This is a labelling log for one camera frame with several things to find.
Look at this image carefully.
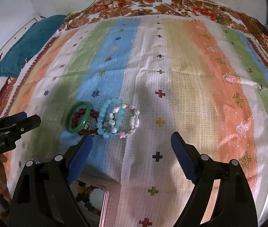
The light blue bead bracelet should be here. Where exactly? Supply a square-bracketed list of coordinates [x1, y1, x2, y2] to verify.
[96, 96, 127, 139]

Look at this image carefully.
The red bead bracelet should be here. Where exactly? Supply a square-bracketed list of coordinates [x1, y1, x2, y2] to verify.
[71, 107, 101, 136]

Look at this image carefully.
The pink jewelry box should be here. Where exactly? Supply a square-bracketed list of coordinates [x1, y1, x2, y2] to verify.
[70, 172, 121, 226]

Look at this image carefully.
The person left hand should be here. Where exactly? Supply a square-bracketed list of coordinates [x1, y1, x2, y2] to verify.
[0, 154, 11, 202]

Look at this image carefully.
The green jade bangle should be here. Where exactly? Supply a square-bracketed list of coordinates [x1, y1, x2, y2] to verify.
[65, 101, 93, 134]

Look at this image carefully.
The striped woven mat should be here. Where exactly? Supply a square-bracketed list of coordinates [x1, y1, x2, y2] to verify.
[6, 15, 268, 226]

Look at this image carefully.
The teal quilted pillow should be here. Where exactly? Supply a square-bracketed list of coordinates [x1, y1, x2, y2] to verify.
[0, 15, 65, 78]

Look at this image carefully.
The floral brown bedsheet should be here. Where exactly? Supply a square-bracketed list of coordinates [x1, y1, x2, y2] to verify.
[0, 0, 268, 116]

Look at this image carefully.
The dark bead bracelet in box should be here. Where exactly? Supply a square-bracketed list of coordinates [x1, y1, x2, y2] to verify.
[74, 180, 102, 217]

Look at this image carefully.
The pastel star bead bracelet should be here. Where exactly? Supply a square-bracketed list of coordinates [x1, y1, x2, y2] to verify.
[103, 103, 141, 139]

